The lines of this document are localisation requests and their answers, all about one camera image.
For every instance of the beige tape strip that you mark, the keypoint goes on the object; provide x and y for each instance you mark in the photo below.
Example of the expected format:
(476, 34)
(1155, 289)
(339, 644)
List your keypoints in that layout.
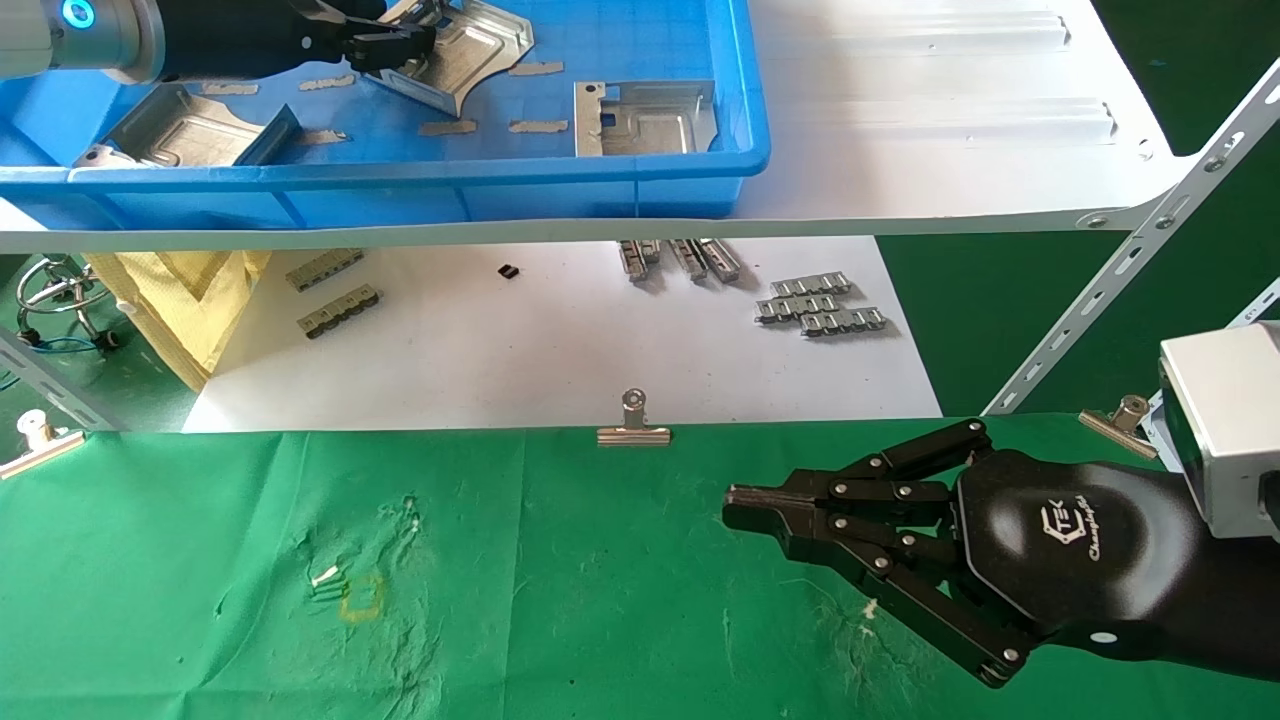
(536, 69)
(229, 89)
(538, 126)
(322, 138)
(447, 127)
(327, 83)

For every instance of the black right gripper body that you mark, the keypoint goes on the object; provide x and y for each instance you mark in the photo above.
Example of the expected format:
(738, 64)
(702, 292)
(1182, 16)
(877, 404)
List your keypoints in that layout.
(1070, 550)

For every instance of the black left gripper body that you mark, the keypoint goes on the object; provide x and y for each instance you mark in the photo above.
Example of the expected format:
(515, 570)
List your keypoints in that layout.
(240, 40)

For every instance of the yellow cloth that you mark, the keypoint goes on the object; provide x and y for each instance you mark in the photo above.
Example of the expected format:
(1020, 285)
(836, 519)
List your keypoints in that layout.
(190, 310)

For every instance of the grey connector strip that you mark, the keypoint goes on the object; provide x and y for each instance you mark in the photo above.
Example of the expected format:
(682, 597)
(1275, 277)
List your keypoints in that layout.
(325, 270)
(340, 311)

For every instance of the white metal shelf panel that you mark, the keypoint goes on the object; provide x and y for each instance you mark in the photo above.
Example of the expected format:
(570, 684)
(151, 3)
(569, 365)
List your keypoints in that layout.
(900, 150)

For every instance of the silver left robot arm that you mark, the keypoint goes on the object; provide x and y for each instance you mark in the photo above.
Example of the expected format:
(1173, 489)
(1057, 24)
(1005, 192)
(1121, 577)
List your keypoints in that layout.
(100, 40)

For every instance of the grey slotted angle bar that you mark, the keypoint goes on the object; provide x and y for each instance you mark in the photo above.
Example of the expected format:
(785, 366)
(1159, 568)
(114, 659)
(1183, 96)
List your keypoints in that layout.
(50, 385)

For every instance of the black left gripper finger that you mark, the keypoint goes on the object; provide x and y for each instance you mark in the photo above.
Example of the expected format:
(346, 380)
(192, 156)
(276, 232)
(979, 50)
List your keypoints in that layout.
(390, 36)
(375, 58)

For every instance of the white paper sheet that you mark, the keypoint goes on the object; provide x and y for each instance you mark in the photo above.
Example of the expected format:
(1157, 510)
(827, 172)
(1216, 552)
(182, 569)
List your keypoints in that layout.
(520, 340)

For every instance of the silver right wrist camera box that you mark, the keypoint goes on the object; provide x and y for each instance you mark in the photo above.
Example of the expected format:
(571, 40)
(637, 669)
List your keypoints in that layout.
(1235, 420)

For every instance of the green cloth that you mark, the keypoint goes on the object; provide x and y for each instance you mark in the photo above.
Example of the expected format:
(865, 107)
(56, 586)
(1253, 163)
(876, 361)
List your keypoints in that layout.
(500, 580)

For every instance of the stamped metal bracket part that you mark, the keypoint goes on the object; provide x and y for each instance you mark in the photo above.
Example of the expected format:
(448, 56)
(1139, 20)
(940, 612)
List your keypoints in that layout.
(650, 125)
(185, 135)
(470, 55)

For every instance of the white slotted angle bar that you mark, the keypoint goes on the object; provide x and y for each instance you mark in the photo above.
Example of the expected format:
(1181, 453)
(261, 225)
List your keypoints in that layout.
(1150, 240)
(1260, 305)

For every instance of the blue plastic bin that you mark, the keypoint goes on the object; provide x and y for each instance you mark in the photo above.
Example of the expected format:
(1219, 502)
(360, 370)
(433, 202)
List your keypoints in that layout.
(600, 190)

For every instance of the silver binder clip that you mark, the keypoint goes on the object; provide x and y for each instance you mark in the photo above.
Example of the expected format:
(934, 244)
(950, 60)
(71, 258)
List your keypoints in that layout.
(1115, 425)
(40, 452)
(634, 432)

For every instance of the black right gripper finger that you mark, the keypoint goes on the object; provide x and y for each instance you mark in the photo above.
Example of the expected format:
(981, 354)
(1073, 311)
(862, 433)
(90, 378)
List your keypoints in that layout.
(900, 590)
(860, 490)

